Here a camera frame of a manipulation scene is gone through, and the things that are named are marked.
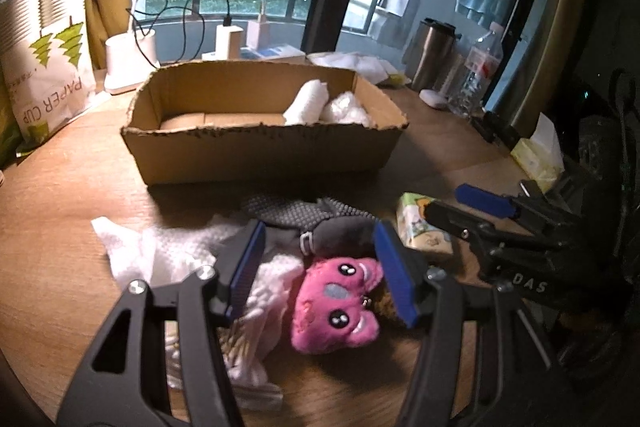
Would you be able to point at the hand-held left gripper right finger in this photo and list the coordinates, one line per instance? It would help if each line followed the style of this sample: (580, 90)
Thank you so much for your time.
(395, 277)

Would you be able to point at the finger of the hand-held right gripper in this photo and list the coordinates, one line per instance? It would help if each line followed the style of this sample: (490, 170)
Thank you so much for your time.
(460, 222)
(485, 199)

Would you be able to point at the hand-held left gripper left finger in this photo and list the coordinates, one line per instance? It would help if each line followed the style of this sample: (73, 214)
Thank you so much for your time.
(245, 262)

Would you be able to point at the white waffle towel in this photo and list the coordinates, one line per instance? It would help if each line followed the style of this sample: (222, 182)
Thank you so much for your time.
(270, 287)

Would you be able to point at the small green wipes pack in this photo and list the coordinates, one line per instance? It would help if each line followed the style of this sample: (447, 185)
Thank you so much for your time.
(420, 232)

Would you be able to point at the grey dotted glove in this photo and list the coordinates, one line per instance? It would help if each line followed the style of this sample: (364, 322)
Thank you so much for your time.
(290, 212)

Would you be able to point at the pink plush toy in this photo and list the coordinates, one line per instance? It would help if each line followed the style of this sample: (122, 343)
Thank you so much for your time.
(330, 307)

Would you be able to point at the cardboard box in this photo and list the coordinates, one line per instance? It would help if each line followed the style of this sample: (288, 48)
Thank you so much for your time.
(250, 152)

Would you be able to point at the clear bag of white beads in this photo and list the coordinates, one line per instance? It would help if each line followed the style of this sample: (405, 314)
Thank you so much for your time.
(347, 109)

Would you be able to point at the yellow tissue pack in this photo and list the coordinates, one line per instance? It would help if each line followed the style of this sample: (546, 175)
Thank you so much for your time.
(537, 157)

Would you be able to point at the black device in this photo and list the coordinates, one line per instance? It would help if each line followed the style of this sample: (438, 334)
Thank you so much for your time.
(497, 129)

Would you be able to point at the white paper tissue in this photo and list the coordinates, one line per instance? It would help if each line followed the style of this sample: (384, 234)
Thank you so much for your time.
(150, 252)

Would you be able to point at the white earbuds case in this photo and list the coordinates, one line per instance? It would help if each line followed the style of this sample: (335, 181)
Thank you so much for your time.
(432, 98)

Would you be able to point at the clear water bottle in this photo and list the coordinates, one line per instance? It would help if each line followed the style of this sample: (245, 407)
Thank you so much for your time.
(475, 72)

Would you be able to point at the steel thermos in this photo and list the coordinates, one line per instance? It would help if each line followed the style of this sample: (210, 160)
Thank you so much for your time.
(430, 57)

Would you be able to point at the rolled white cloth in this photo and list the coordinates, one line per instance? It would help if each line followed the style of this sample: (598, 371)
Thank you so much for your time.
(305, 104)

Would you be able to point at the white plastic pack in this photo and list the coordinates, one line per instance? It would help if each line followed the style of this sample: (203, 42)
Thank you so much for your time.
(360, 67)

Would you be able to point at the white power strip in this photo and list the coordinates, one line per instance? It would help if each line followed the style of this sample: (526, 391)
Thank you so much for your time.
(280, 53)

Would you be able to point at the white charger with black plug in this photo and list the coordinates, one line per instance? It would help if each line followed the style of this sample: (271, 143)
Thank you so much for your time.
(229, 42)

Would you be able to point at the white desk lamp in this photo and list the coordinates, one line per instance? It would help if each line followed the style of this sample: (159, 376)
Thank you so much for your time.
(130, 67)

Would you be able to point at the bag of paper cups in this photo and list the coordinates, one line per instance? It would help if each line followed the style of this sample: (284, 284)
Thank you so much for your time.
(50, 57)

